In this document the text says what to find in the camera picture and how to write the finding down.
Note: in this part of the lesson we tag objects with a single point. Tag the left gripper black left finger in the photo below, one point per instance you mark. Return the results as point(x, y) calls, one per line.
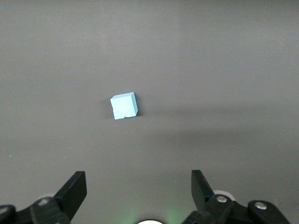
point(70, 198)

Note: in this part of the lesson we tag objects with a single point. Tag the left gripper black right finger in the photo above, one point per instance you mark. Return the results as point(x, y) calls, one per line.
point(203, 196)

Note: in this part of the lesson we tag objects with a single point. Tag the light blue foam block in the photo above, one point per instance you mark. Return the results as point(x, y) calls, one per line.
point(123, 107)

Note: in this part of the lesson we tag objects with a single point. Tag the dark grey table mat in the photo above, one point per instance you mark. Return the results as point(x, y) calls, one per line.
point(210, 58)

